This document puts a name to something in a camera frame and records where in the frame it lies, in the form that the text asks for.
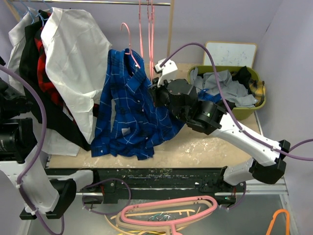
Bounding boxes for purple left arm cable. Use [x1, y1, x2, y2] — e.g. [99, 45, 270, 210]
[0, 65, 133, 235]

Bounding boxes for black hanging garment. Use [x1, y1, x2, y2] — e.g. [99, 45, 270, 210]
[19, 21, 90, 156]

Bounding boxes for blue plaid shirt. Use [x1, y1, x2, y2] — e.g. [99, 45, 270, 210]
[90, 48, 222, 161]

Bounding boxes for pink hangers on rack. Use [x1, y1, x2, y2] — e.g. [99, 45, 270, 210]
[138, 0, 155, 81]

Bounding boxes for yellow hanger in foreground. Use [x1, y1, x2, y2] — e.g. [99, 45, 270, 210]
[119, 230, 166, 235]

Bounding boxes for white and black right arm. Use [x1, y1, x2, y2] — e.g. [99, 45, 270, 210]
[149, 77, 290, 191]

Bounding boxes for black and yellow garment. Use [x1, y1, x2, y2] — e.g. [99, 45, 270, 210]
[219, 67, 266, 109]

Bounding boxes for white hanging shirt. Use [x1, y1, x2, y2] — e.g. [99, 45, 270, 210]
[8, 7, 111, 156]

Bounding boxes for metal hanging rod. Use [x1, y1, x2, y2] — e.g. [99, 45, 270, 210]
[10, 0, 175, 6]

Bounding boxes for green laundry basket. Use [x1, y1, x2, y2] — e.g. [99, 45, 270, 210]
[188, 66, 266, 120]

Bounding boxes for pink hanger in foreground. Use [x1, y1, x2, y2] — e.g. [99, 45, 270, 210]
[115, 195, 218, 235]

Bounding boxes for wooden garment rack frame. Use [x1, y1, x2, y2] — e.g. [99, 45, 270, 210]
[5, 0, 175, 54]

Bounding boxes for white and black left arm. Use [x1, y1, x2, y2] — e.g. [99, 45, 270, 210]
[0, 60, 101, 220]

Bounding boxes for aluminium frame rail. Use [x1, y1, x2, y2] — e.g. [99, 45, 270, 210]
[18, 156, 300, 235]

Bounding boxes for small whiteboard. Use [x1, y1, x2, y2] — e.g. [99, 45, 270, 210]
[205, 41, 257, 68]

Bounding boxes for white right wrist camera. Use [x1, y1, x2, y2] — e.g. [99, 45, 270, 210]
[154, 59, 178, 87]

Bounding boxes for pink hanger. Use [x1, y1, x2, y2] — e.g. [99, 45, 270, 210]
[120, 22, 140, 68]
[115, 195, 218, 235]

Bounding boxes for grey shirt in basket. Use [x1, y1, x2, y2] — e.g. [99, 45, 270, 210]
[189, 68, 257, 108]

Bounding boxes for blue hanger hooks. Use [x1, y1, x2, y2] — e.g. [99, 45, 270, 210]
[19, 0, 53, 26]

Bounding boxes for red plaid hanging shirt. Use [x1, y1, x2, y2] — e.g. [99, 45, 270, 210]
[34, 9, 100, 123]

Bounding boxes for orange hanger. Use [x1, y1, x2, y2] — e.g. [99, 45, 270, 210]
[265, 209, 291, 235]

